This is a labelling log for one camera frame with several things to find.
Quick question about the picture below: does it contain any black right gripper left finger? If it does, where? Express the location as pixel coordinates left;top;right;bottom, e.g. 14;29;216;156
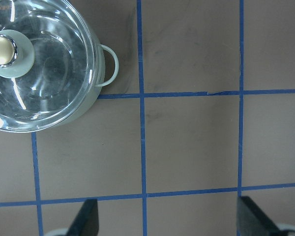
66;199;99;236

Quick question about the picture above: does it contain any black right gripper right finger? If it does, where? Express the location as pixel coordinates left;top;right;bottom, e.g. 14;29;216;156
236;196;282;236

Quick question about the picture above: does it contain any glass pot lid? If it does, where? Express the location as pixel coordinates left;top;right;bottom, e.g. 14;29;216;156
0;0;96;133

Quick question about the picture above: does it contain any pale green cooking pot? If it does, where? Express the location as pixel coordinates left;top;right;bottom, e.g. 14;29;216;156
0;0;119;133

